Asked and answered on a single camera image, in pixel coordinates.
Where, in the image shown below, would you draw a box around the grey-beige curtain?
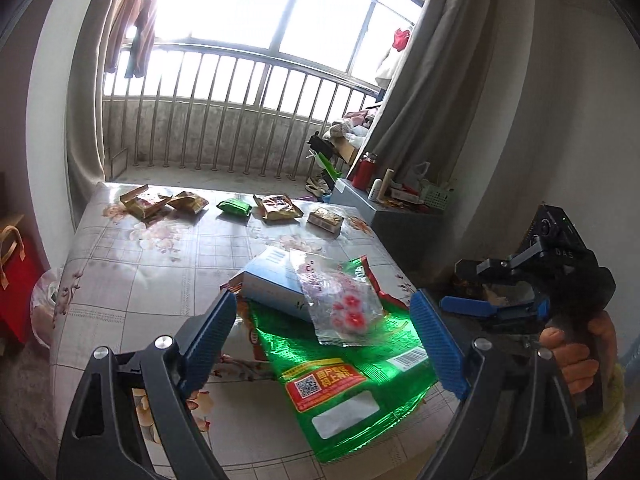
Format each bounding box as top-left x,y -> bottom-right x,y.
65,0 -> 136,201
367,0 -> 506,181

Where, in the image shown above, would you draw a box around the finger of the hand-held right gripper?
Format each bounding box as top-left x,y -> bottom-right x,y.
440,296 -> 551,333
454,240 -> 546,291

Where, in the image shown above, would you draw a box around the window frame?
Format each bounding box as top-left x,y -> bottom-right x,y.
165,0 -> 426,76

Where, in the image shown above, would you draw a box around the gold boxy packet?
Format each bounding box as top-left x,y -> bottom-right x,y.
306,206 -> 346,235

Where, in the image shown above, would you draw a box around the clear candy packet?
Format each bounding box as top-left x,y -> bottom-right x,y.
289,248 -> 388,348

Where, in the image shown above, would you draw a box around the white and blue box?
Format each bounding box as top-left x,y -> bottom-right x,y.
234,246 -> 326,323

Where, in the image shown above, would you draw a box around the red thermos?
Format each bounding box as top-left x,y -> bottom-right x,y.
351,151 -> 379,191

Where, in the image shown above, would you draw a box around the metal balcony railing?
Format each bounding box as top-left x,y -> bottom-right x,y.
102,42 -> 381,181

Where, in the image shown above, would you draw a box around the dark hanging garment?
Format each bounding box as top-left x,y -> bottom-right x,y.
125,35 -> 151,80

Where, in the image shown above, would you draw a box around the grey cabinet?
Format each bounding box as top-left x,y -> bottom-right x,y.
332,177 -> 446,281

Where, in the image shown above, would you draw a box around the gold snack packet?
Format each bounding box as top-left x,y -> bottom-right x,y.
253,193 -> 304,223
167,191 -> 210,215
120,186 -> 173,220

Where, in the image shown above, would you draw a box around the large green foil bag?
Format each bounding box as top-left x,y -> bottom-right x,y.
237,255 -> 441,465

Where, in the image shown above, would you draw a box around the white plastic bag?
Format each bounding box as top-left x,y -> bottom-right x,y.
410,161 -> 433,191

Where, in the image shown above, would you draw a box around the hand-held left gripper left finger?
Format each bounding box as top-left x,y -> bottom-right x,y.
56,287 -> 238,480

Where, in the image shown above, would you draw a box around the red gift bag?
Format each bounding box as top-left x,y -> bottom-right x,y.
0,225 -> 46,346

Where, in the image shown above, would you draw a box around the beige tube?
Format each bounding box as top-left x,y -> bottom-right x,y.
377,167 -> 396,203

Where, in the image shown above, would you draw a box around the floral tablecloth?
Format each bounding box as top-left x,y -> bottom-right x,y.
50,182 -> 451,480

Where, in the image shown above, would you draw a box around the pink hanging garment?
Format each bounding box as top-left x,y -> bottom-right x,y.
102,0 -> 168,78

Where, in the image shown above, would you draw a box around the cardboard box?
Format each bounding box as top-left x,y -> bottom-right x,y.
332,137 -> 366,161

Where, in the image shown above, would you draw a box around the pile of clothes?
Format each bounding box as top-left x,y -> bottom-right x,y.
322,110 -> 373,141

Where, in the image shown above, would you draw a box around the small green packet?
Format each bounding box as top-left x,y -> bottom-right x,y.
216,198 -> 252,218

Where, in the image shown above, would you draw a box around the green plastic storage basket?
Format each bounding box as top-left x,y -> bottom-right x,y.
419,182 -> 456,211

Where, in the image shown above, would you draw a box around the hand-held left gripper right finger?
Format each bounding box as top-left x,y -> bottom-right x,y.
409,288 -> 588,480

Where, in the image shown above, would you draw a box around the red and white box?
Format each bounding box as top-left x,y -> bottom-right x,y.
390,185 -> 421,206

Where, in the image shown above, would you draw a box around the green paper bag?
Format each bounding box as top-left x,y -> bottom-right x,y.
314,152 -> 343,181

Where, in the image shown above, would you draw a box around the person's right hand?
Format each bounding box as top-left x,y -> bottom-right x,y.
539,310 -> 623,403

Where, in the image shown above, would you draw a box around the translucent plastic bag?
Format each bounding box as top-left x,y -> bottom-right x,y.
30,267 -> 66,348

